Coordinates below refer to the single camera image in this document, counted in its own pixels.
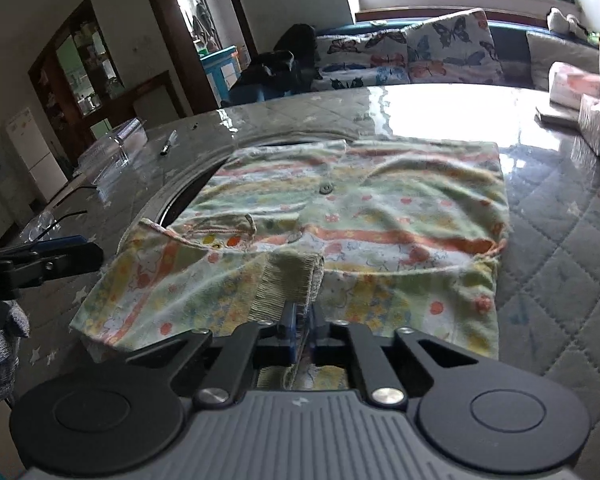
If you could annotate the grey cushion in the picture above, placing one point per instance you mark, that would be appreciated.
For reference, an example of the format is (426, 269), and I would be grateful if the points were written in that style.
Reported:
(545, 50)

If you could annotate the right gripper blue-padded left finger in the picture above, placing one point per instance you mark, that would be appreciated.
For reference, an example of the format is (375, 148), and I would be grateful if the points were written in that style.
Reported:
(236, 360)

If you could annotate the floral patterned baby garment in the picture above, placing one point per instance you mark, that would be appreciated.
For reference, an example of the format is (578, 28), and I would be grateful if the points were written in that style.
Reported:
(383, 233)

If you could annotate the grey flat book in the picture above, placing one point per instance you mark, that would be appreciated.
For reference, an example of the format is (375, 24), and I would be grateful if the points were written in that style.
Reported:
(558, 116)

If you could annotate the blue small cabinet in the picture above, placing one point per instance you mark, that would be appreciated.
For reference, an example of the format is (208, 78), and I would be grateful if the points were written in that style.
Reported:
(222, 70)

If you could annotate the white plush toy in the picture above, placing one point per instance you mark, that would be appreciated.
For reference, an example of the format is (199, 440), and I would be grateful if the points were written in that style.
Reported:
(565, 25)

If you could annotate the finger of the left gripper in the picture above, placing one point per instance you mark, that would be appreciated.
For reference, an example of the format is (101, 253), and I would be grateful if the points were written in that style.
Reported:
(31, 265)

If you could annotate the white refrigerator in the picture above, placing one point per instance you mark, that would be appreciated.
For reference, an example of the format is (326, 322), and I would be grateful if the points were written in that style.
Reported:
(35, 154)

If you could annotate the black round induction cooker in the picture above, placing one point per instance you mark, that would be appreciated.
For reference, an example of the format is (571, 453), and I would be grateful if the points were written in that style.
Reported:
(185, 193)

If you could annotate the dark wooden cabinet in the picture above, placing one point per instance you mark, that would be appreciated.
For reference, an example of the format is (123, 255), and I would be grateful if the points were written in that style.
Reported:
(80, 88)

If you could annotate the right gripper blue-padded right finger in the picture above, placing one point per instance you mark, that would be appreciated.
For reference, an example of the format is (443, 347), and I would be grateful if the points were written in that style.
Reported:
(353, 347)

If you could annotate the black bag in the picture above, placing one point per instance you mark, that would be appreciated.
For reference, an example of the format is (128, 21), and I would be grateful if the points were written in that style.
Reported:
(287, 70)

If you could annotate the butterfly pillow large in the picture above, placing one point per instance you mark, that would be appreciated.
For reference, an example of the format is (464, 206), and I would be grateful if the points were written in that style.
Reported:
(456, 48)

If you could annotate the butterfly pillow small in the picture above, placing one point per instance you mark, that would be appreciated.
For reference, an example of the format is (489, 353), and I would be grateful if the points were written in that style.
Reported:
(358, 61)

